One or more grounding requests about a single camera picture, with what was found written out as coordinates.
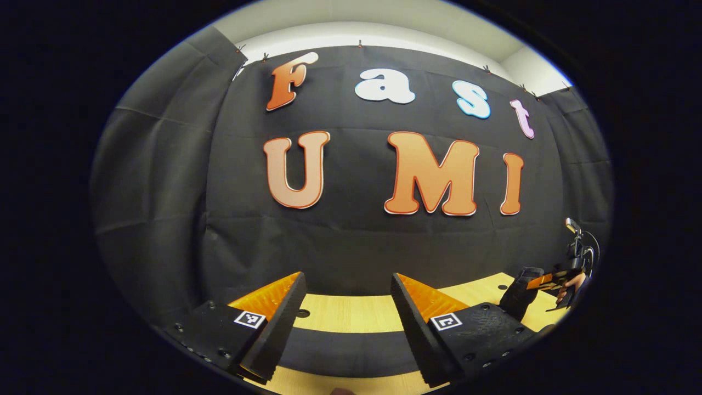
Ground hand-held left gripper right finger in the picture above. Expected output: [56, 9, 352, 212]
[390, 272, 556, 388]

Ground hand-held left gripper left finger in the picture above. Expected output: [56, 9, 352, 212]
[162, 270, 308, 386]

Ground dark grey jeans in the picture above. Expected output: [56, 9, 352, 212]
[274, 266, 557, 380]

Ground black backdrop cloth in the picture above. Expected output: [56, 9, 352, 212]
[90, 25, 614, 330]

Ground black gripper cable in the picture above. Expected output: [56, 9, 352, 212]
[580, 230, 601, 267]

